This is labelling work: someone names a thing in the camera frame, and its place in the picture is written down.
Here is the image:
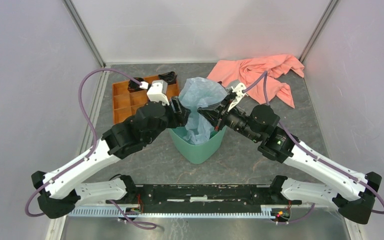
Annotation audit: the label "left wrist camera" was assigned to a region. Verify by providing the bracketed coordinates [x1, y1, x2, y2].
[146, 79, 170, 106]

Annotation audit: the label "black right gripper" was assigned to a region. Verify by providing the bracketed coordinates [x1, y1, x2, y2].
[197, 95, 261, 143]

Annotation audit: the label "white toothed cable strip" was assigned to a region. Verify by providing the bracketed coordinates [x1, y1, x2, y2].
[67, 205, 274, 219]

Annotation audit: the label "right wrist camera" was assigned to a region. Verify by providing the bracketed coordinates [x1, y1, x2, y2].
[225, 79, 247, 112]

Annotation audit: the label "green plastic trash bin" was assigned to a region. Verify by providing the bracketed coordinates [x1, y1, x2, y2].
[168, 127, 226, 165]

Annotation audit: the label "pink cloth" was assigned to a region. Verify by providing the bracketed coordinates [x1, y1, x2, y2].
[206, 53, 306, 109]

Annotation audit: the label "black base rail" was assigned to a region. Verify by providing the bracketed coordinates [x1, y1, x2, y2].
[116, 184, 302, 214]

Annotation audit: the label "orange compartment tray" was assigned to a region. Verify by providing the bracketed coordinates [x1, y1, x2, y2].
[112, 75, 180, 124]

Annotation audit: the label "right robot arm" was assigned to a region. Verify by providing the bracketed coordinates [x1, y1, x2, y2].
[197, 95, 382, 225]

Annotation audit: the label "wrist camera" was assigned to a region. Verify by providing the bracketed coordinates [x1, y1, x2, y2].
[225, 79, 247, 112]
[146, 79, 170, 106]

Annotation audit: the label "translucent blue trash bag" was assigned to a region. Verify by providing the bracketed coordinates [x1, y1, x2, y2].
[179, 77, 227, 145]

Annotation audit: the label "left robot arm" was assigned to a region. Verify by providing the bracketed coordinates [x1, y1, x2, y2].
[31, 96, 191, 219]

